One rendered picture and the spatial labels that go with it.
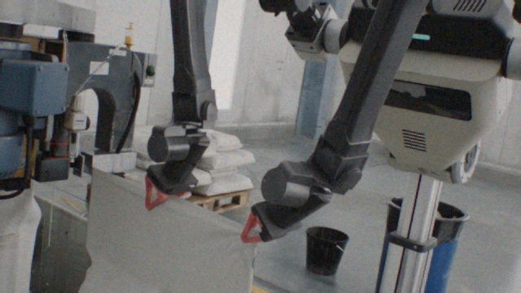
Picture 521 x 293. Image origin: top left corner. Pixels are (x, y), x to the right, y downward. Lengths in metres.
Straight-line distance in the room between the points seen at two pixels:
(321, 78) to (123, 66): 8.51
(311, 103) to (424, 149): 8.55
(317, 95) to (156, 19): 3.89
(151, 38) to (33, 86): 6.02
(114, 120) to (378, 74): 0.81
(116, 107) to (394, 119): 0.69
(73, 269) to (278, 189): 1.28
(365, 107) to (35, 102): 0.53
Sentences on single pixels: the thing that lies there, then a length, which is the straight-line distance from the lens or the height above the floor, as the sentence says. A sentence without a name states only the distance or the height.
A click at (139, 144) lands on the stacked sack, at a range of 4.17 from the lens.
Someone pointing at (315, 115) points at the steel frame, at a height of 0.45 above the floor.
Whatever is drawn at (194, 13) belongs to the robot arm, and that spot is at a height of 1.43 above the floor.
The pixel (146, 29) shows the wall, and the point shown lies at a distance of 6.88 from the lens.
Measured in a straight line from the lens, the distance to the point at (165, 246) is 1.16.
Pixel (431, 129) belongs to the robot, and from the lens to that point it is 1.33.
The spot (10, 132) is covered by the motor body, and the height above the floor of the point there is 1.17.
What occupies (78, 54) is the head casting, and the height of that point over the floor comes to 1.31.
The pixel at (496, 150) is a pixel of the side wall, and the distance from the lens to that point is 9.01.
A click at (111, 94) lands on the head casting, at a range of 1.40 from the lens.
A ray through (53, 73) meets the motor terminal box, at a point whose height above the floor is 1.29.
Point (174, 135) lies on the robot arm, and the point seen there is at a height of 1.20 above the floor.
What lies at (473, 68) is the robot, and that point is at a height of 1.41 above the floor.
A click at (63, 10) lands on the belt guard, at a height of 1.40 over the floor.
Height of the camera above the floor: 1.37
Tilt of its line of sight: 9 degrees down
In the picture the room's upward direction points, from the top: 8 degrees clockwise
